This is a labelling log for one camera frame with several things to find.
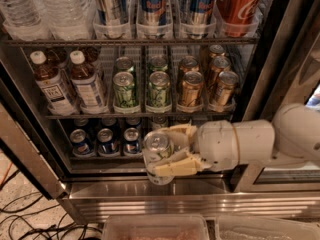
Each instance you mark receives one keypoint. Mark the gold can middle right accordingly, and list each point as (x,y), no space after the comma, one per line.
(216,66)

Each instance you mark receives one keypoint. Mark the blue pepsi can rear middle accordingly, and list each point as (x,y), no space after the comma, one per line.
(110,123)

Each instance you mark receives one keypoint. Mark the green can front left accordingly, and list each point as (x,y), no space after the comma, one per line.
(124,90)

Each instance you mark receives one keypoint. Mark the gold can rear left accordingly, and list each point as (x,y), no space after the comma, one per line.
(187,63)

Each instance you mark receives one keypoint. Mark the green can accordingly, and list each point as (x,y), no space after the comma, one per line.
(124,90)
(159,89)
(125,64)
(158,63)

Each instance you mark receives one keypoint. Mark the gold can rear right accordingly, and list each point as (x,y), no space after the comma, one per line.
(211,51)

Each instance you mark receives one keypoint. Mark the tea bottle rear right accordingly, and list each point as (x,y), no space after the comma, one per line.
(91,55)

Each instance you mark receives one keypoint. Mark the tea bottle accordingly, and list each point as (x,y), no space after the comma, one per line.
(91,55)
(55,85)
(87,82)

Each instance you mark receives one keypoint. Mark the silver 7up can front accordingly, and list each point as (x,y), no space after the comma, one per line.
(157,146)

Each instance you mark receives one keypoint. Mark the glass fridge door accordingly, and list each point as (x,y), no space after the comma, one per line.
(283,69)

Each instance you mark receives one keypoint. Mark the gold can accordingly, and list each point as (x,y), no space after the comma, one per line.
(211,51)
(187,63)
(226,84)
(216,66)
(191,88)

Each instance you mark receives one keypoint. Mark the water bottle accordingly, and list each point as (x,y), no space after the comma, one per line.
(66,19)
(23,21)

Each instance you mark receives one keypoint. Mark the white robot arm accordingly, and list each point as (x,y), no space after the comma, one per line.
(291,139)

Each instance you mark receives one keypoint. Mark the red bull can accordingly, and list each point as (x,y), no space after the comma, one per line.
(153,16)
(196,15)

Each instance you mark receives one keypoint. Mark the tea bottle front left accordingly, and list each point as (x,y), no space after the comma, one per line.
(55,85)

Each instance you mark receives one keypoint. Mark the blue pepsi can rear left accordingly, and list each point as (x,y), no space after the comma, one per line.
(85,124)

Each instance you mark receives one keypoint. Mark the blue pepsi can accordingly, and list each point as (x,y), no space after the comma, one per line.
(107,144)
(133,122)
(132,144)
(85,124)
(110,123)
(82,145)

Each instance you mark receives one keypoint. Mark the water bottle left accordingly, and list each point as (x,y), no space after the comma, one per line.
(23,21)

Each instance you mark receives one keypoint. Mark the clear plastic bin right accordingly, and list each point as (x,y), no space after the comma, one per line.
(229,227)

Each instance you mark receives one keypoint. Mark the red bull can right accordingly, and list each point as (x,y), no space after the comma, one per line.
(196,15)

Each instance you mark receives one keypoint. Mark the tea bottle front right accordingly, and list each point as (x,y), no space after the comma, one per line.
(87,82)

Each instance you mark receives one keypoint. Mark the blue pepsi can front left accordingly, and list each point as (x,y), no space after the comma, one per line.
(82,145)

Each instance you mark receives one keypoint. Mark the silver tall can left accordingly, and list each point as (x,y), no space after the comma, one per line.
(112,15)

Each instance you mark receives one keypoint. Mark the water bottle right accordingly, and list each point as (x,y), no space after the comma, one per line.
(66,19)

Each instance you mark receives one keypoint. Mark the clear plastic bin left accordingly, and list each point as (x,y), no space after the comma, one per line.
(156,227)

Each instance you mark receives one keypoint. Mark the clear plastic bin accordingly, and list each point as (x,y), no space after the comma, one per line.
(229,227)
(156,227)

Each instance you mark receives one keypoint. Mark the silver 7up can rear right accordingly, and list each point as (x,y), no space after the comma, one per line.
(183,120)

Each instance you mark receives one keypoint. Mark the silver 7up can rear left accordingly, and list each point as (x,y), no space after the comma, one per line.
(159,122)

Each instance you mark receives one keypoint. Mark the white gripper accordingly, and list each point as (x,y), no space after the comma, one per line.
(216,144)

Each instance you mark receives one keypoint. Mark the gold can front left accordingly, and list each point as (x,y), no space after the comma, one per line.
(191,88)

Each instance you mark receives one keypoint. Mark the gold can front right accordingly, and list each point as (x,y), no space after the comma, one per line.
(226,84)

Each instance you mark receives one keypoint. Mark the red bull can middle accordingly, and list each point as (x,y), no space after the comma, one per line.
(153,16)

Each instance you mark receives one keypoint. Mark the green can front right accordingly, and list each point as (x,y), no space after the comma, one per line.
(159,89)

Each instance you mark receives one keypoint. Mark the green can rear right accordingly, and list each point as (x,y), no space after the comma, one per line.
(158,63)

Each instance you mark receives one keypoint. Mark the blue pepsi can rear right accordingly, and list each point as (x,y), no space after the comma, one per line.
(133,122)

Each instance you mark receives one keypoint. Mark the stainless steel fridge frame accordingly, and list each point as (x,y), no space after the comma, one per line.
(92,189)

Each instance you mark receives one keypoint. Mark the blue pepsi can front right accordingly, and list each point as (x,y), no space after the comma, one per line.
(132,144)

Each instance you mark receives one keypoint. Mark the silver 7up can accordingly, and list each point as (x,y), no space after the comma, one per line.
(157,146)
(159,122)
(183,120)

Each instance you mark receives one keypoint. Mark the blue pepsi can front middle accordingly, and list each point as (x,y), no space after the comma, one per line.
(107,144)

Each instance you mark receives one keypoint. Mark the green can rear left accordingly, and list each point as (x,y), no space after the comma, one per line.
(125,64)

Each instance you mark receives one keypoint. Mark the red coca-cola can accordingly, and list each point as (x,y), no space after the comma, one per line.
(237,15)

